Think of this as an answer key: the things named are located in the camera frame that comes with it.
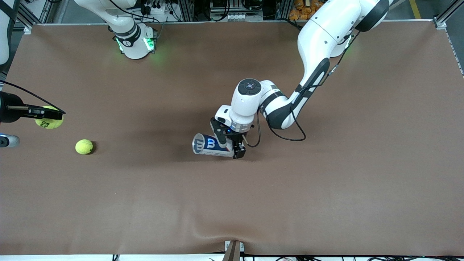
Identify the white power strip black plugs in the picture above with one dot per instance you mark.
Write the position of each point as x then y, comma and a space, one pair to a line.
159, 10

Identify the grey-white right gripper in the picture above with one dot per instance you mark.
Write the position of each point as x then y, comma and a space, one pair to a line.
8, 111

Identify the metal mat clamp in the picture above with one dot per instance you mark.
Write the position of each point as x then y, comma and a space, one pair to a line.
233, 252

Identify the grey-white left gripper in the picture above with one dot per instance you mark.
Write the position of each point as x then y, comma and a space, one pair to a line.
236, 139

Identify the small white power strip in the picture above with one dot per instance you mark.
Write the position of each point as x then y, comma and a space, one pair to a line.
235, 17

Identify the white blue tennis ball can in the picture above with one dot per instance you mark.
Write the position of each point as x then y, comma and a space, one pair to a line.
203, 144

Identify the brown table mat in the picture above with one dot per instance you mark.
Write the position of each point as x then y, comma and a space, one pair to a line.
217, 199

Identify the aluminium frame upright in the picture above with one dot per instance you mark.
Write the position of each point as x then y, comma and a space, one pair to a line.
282, 9
186, 11

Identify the orange packets pile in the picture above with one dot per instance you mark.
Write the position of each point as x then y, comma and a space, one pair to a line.
299, 11

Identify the aluminium frame profile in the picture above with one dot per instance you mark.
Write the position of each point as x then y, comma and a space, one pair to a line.
447, 12
32, 14

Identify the plain yellow tennis ball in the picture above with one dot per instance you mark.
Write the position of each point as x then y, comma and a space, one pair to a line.
84, 146

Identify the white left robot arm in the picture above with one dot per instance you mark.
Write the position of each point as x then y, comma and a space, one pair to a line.
319, 32

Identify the yellow tennis ball black print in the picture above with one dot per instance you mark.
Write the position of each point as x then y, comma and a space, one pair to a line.
49, 124

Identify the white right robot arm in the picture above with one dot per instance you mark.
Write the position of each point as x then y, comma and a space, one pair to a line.
135, 49

